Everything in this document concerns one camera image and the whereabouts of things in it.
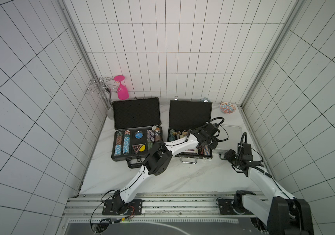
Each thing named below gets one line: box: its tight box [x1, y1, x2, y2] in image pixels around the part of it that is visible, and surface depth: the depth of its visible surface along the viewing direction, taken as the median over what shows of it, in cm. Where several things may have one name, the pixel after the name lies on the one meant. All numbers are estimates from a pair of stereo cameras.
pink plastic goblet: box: [114, 74, 130, 101], surface depth 108 cm
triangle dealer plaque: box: [131, 143, 144, 154], surface depth 92 cm
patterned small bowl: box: [219, 101, 237, 115], surface depth 117 cm
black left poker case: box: [110, 96, 164, 169], surface depth 102 cm
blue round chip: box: [134, 130, 144, 140], surface depth 100 cm
